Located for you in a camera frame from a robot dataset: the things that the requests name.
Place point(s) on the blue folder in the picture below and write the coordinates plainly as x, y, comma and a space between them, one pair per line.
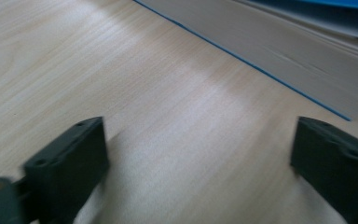
348, 15

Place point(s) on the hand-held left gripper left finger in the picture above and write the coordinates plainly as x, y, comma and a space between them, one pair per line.
68, 168

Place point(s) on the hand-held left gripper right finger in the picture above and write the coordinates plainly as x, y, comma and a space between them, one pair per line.
335, 168

